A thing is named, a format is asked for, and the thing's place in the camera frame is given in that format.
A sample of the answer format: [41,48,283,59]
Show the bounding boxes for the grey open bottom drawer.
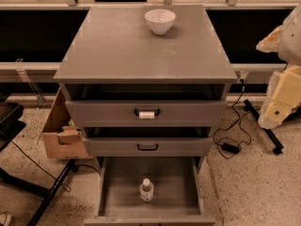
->
[84,157,215,226]

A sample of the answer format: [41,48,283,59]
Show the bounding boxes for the white ceramic bowl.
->
[145,8,176,35]

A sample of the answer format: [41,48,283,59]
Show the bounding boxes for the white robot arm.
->
[256,4,301,129]

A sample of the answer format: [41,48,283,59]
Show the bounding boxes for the white tape on handle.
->
[138,111,155,120]

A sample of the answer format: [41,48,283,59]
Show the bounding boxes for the grey top drawer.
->
[66,101,226,127]

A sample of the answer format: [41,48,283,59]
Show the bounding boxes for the black power adapter with cable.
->
[213,79,252,159]

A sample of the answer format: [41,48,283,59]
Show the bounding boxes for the black stand left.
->
[0,102,78,226]

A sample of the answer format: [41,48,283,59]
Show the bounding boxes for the cardboard box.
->
[42,89,88,159]

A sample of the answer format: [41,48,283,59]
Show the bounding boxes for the grey drawer cabinet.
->
[53,4,238,226]

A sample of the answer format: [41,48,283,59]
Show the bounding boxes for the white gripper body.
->
[258,66,301,129]

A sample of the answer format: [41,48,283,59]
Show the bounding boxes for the black floor stand right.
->
[244,100,283,154]

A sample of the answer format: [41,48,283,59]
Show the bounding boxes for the clear plastic water bottle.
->
[139,178,154,202]

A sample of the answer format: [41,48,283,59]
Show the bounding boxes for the grey middle drawer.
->
[84,137,213,157]

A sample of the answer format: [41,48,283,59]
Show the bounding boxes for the white shoe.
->
[0,212,11,226]

